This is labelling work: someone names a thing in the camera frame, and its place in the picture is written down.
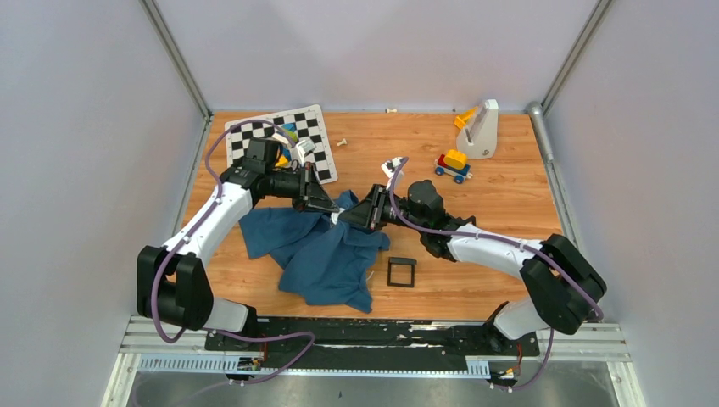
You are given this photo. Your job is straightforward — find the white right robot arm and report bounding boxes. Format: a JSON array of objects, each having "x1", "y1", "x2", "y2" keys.
[{"x1": 338, "y1": 180, "x2": 607, "y2": 354}]

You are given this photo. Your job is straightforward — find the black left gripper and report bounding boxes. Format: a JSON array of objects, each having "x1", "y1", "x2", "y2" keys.
[{"x1": 266, "y1": 162, "x2": 340, "y2": 214}]

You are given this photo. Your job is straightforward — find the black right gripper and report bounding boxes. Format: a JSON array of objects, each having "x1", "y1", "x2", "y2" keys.
[{"x1": 338, "y1": 185, "x2": 426, "y2": 234}]

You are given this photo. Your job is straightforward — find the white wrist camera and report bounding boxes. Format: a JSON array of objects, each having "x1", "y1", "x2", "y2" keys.
[
  {"x1": 381, "y1": 157, "x2": 404, "y2": 179},
  {"x1": 292, "y1": 139, "x2": 315, "y2": 165}
]

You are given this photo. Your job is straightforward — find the yellow triangle frame toy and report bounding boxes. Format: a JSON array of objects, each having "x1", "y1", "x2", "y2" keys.
[{"x1": 275, "y1": 156, "x2": 291, "y2": 168}]

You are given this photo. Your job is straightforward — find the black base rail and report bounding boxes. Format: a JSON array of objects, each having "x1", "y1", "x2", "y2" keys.
[{"x1": 204, "y1": 317, "x2": 540, "y2": 371}]

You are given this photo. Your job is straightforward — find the yellow plastic piece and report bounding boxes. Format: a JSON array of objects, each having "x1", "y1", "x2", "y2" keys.
[{"x1": 454, "y1": 106, "x2": 478, "y2": 130}]

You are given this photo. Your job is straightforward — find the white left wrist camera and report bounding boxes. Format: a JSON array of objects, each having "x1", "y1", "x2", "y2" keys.
[{"x1": 292, "y1": 139, "x2": 315, "y2": 165}]

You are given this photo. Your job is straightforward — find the black square frame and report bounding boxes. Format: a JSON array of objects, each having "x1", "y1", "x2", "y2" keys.
[{"x1": 387, "y1": 257, "x2": 417, "y2": 288}]

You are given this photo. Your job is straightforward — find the white wedge stand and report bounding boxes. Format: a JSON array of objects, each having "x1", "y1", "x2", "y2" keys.
[{"x1": 456, "y1": 99, "x2": 499, "y2": 160}]

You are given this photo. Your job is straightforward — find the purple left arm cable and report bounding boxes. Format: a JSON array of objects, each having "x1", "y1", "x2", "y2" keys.
[{"x1": 150, "y1": 119, "x2": 317, "y2": 387}]

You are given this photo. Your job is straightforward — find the stacked colour blocks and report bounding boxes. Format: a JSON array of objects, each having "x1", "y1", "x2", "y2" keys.
[{"x1": 273, "y1": 123, "x2": 298, "y2": 148}]

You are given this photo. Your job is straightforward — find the black white checkerboard sheet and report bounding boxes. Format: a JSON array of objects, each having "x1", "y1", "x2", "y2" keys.
[{"x1": 225, "y1": 104, "x2": 338, "y2": 184}]

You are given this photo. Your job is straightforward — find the colourful toy train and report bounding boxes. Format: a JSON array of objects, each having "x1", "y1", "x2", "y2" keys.
[{"x1": 434, "y1": 149, "x2": 473, "y2": 184}]

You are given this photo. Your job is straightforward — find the blue shirt garment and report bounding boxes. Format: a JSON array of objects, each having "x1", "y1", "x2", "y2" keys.
[{"x1": 238, "y1": 207, "x2": 390, "y2": 314}]

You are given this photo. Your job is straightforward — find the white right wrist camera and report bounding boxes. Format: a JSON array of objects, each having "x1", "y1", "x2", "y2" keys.
[{"x1": 381, "y1": 157, "x2": 404, "y2": 179}]

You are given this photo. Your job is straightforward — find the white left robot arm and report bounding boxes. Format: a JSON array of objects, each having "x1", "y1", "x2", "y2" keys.
[{"x1": 137, "y1": 139, "x2": 340, "y2": 350}]

